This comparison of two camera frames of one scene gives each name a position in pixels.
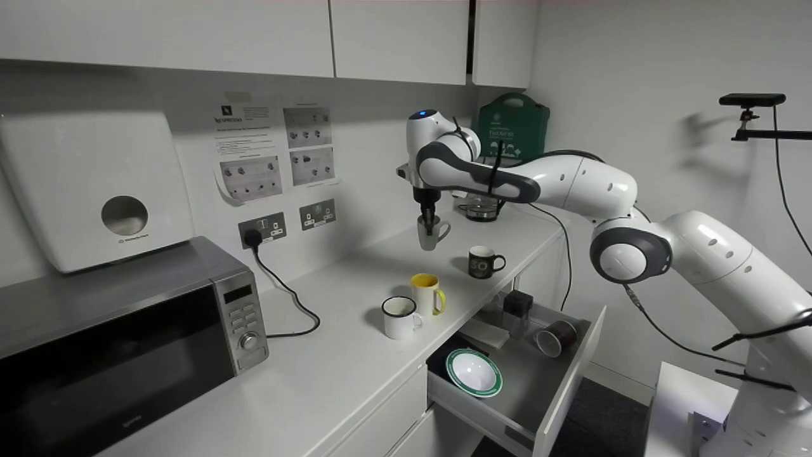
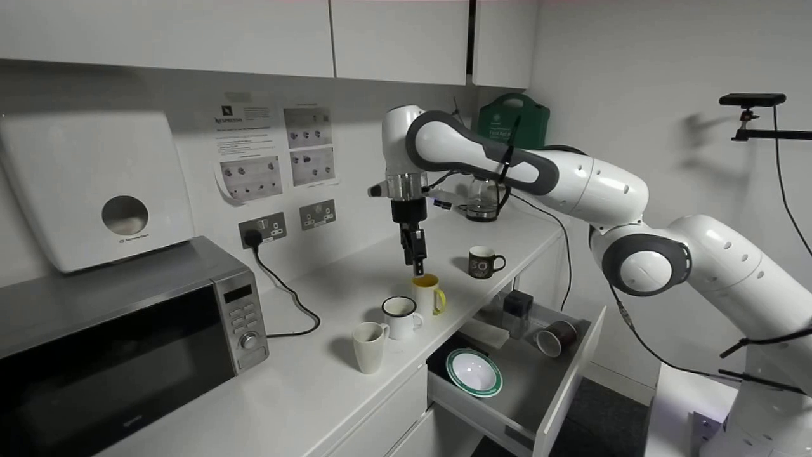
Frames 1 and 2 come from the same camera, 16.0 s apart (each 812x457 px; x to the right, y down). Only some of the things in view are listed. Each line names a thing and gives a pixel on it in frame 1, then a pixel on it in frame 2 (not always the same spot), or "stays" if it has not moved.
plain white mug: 438,233 → 369,345
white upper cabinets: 401,42 stays
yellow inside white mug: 424,293 stays
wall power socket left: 269,226 stays
